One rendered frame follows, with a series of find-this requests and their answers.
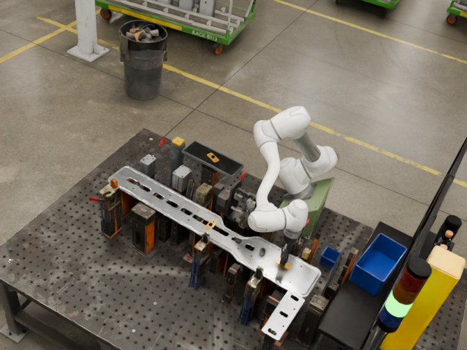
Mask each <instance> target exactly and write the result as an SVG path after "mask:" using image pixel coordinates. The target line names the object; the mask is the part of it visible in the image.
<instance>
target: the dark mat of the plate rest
mask: <svg viewBox="0 0 467 350"><path fill-rule="evenodd" d="M184 151H185V152H187V153H189V154H191V155H193V156H195V157H197V158H199V159H201V160H203V161H204V162H206V163H208V164H210V165H212V166H214V167H217V168H218V169H221V170H222V171H224V172H226V173H228V174H230V175H233V174H234V173H235V172H236V171H238V170H239V169H240V168H241V167H242V165H241V164H240V163H238V162H236V161H234V160H232V159H230V158H228V157H226V156H223V155H222V154H220V153H218V152H216V151H214V150H212V149H209V148H208V147H205V146H204V145H202V144H200V143H198V142H196V141H194V142H193V143H192V144H191V145H190V146H188V147H187V148H186V149H184ZM209 153H212V154H213V155H214V156H215V157H217V158H218V159H219V161H217V162H213V161H212V160H211V159H210V158H209V157H208V156H207V154H209Z"/></svg>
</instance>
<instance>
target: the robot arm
mask: <svg viewBox="0 0 467 350"><path fill-rule="evenodd" d="M310 120H311V118H310V115H309V114H308V112H307V111H306V109H305V108H304V107H303V106H295V107H292V108H289V109H287V110H285V111H283V112H281V113H279V114H278V115H275V116H274V117H273V118H272V119H269V120H268V121H266V120H261V121H258V122H257V123H255V125H254V139H255V142H256V145H257V147H258V148H259V151H260V152H261V154H262V155H263V157H264V158H265V160H266V161H267V163H268V171H267V173H266V175H265V177H264V179H263V181H262V183H261V185H260V188H259V190H258V192H257V195H256V209H255V210H254V212H252V213H251V214H250V215H249V217H248V224H249V227H250V228H251V229H252V230H253V231H257V232H273V231H278V230H281V229H283V230H284V240H285V242H284V247H282V248H281V255H280V258H281V260H280V264H281V265H283V266H285V264H286V263H287V261H288V257H289V254H291V252H290V251H291V250H292V248H293V244H294V243H295V242H297V239H298V237H299V236H300V235H301V232H302V229H303V227H304V225H305V224H306V221H307V217H308V211H309V209H308V207H307V204H306V203H305V202H304V200H308V199H310V198H311V195H312V194H313V191H314V189H315V187H316V185H317V183H312V184H310V183H309V181H310V180H311V179H312V178H315V177H318V176H320V175H322V174H324V173H325V172H328V171H329V170H330V169H332V168H333V167H334V166H335V164H336V163H337V161H338V158H337V156H336V154H335V152H334V150H333V149H332V148H331V147H326V146H324V147H321V146H318V145H316V144H315V143H314V141H313V140H312V139H311V136H310V135H309V134H308V132H307V131H306V127H307V126H308V125H309V123H310ZM284 138H288V139H291V140H292V141H293V142H294V144H295V145H296V147H297V148H298V149H299V150H300V152H301V153H302V155H303V157H302V158H300V159H297V160H296V159H294V158H284V159H283V160H282V161H281V162H280V159H279V153H278V148H277V143H278V142H279V141H281V140H282V139H284ZM278 175H279V179H280V181H281V183H282V185H283V186H284V188H285V189H286V191H287V192H288V194H285V195H284V198H285V199H289V200H288V202H287V204H288V205H289V206H286V207H285V208H280V209H277V207H275V206H274V204H272V203H269V202H268V199H267V197H268V193H269V191H270V190H271V188H272V186H273V184H274V182H275V180H276V178H277V177H278Z"/></svg>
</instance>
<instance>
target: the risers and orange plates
mask: <svg viewBox="0 0 467 350"><path fill-rule="evenodd" d="M155 211H156V210H155ZM171 229H172V221H171V219H170V218H169V217H166V216H165V215H163V214H161V213H159V212H158V211H156V219H155V223H154V235H155V236H156V237H157V239H158V240H160V241H162V242H164V243H165V242H166V241H167V240H168V239H169V238H170V237H171ZM226 259H227V251H225V250H224V249H222V248H220V247H217V249H216V250H215V251H214V252H213V255H212V257H211V266H210V268H209V271H210V272H211V273H213V274H215V275H217V274H218V273H219V272H220V271H221V269H222V268H223V267H224V266H225V263H226ZM250 272H251V270H250V269H249V268H247V267H246V266H244V267H243V273H242V276H241V278H240V282H242V283H244V284H245V282H246V281H247V279H248V278H249V276H250Z"/></svg>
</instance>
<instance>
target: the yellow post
mask: <svg viewBox="0 0 467 350"><path fill-rule="evenodd" d="M426 261H427V262H428V263H429V264H430V266H431V268H432V274H431V276H430V277H429V278H428V279H427V282H426V283H425V285H424V286H423V288H422V290H421V291H420V293H419V295H418V296H417V297H416V300H415V301H414V303H413V304H412V306H411V307H410V309H409V311H408V313H407V314H406V315H405V317H404V319H403V320H402V322H401V324H400V326H399V328H398V329H397V331H396V332H394V333H389V334H388V335H387V336H386V338H385V339H384V340H383V342H382V344H381V345H380V347H379V348H378V350H411V349H412V348H413V346H414V345H415V343H416V342H417V341H418V339H419V337H420V336H421V335H422V333H423V332H424V330H425V329H426V328H427V326H428V324H429V323H430V322H431V320H432V318H433V317H434V316H435V314H436V313H437V311H438V310H439V308H440V307H441V305H442V304H443V302H444V301H445V300H446V298H447V297H448V295H449V293H450V292H451V291H452V289H453V288H454V286H455V285H456V284H457V282H458V280H459V279H460V278H461V274H462V272H463V269H464V266H465V264H466V261H465V259H464V258H462V257H460V256H458V255H456V254H454V253H452V252H450V251H448V250H446V249H444V248H442V247H440V246H435V247H434V248H433V250H432V252H431V253H430V255H429V257H428V259H427V260H426Z"/></svg>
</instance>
